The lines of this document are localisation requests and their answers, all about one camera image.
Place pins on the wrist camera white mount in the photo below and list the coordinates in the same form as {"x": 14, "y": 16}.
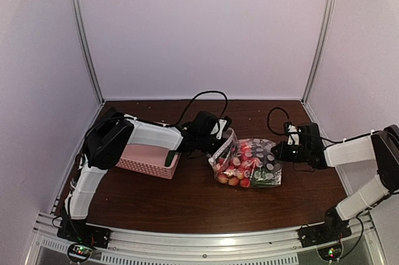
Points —
{"x": 290, "y": 131}
{"x": 222, "y": 124}

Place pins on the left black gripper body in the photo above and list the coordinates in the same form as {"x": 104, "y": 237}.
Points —
{"x": 204, "y": 144}

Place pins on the front aluminium rail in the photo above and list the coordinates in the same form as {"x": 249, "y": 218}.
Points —
{"x": 276, "y": 246}

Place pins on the circuit board with leds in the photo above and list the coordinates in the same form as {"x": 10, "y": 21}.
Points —
{"x": 330, "y": 253}
{"x": 79, "y": 253}

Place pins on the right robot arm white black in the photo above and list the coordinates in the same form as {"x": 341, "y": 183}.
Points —
{"x": 305, "y": 145}

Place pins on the right circuit board with leds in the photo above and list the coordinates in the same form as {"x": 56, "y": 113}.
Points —
{"x": 330, "y": 253}

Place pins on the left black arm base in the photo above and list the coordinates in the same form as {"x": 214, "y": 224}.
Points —
{"x": 84, "y": 234}

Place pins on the right aluminium frame post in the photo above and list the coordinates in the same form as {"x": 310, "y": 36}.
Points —
{"x": 329, "y": 7}

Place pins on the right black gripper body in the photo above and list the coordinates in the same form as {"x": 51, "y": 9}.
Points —
{"x": 300, "y": 155}

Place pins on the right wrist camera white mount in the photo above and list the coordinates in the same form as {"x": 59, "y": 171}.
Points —
{"x": 290, "y": 131}

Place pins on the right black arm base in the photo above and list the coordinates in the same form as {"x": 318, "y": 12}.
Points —
{"x": 324, "y": 230}

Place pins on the green fake cucumber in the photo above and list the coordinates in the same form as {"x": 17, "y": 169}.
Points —
{"x": 169, "y": 158}

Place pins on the left aluminium frame post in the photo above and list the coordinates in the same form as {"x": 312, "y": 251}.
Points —
{"x": 84, "y": 45}

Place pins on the clear zip top bag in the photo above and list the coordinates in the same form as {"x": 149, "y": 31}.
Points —
{"x": 248, "y": 162}

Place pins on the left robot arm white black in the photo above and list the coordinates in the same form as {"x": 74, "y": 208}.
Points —
{"x": 117, "y": 134}

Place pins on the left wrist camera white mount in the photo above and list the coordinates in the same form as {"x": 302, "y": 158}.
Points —
{"x": 222, "y": 124}

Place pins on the pink plastic basket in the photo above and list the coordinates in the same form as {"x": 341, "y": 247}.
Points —
{"x": 146, "y": 160}

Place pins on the left circuit board with leds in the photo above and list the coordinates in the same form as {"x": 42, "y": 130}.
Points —
{"x": 79, "y": 253}

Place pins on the aluminium frame post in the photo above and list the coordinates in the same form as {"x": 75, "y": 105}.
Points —
{"x": 329, "y": 7}
{"x": 84, "y": 45}

